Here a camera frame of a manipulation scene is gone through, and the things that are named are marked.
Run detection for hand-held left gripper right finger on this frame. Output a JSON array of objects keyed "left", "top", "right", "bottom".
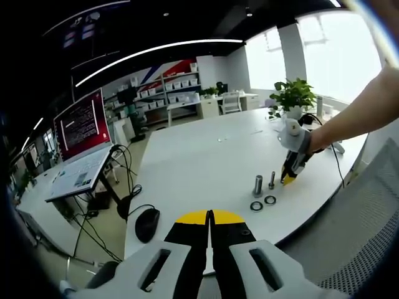
[{"left": 209, "top": 210, "right": 347, "bottom": 299}]

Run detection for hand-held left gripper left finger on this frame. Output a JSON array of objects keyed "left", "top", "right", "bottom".
[{"left": 67, "top": 210, "right": 209, "bottom": 299}]

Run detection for thick steel threaded stud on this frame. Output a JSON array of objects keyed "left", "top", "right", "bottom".
[{"left": 252, "top": 174, "right": 264, "bottom": 199}]

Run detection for person's right hand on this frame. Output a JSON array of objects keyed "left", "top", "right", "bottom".
[{"left": 309, "top": 127, "right": 332, "bottom": 154}]

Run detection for green potted plant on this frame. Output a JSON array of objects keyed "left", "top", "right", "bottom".
[{"left": 268, "top": 77, "right": 317, "bottom": 121}]

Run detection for black computer mouse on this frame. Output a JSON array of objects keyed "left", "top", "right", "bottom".
[{"left": 134, "top": 206, "right": 161, "bottom": 244}]

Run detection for white slatted chair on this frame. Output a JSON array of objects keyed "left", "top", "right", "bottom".
[{"left": 221, "top": 92, "right": 243, "bottom": 115}]

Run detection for grey mesh office chair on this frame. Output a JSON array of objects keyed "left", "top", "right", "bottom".
[{"left": 279, "top": 133, "right": 399, "bottom": 297}]

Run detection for tilted laptop stand table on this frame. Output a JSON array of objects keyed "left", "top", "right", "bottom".
[{"left": 44, "top": 145, "right": 132, "bottom": 213}]

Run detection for small green plant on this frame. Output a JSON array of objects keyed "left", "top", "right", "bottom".
[{"left": 199, "top": 87, "right": 219, "bottom": 99}]

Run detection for white background desk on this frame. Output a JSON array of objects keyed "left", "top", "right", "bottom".
[{"left": 166, "top": 92, "right": 260, "bottom": 126}]

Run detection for white shelf with storage bins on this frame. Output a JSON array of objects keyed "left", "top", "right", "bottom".
[{"left": 103, "top": 62, "right": 203, "bottom": 126}]

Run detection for white laptop with red screen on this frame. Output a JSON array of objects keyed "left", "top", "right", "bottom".
[{"left": 52, "top": 87, "right": 113, "bottom": 199}]

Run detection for ceiling light strip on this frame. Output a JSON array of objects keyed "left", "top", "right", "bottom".
[{"left": 74, "top": 38, "right": 244, "bottom": 88}]

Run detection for black monitor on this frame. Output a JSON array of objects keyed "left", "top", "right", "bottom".
[{"left": 116, "top": 87, "right": 138, "bottom": 105}]

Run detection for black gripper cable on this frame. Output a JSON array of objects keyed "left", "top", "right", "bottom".
[{"left": 298, "top": 113, "right": 347, "bottom": 189}]

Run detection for black floor cables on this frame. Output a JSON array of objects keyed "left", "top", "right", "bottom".
[{"left": 70, "top": 211, "right": 124, "bottom": 263}]

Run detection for black mouse cable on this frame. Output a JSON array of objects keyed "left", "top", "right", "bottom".
[{"left": 127, "top": 203, "right": 156, "bottom": 222}]

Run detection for black laptop cable bundle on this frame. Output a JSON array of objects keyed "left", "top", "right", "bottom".
[{"left": 110, "top": 143, "right": 143, "bottom": 221}]

